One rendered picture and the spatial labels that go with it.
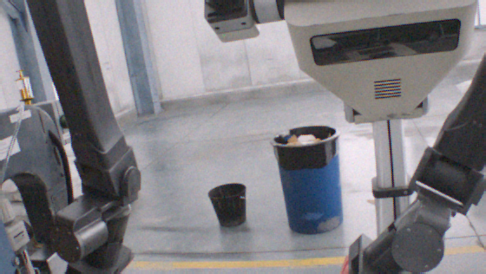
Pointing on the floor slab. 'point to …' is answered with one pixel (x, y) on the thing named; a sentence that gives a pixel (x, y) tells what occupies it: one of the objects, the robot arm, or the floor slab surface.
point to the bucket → (229, 203)
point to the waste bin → (311, 179)
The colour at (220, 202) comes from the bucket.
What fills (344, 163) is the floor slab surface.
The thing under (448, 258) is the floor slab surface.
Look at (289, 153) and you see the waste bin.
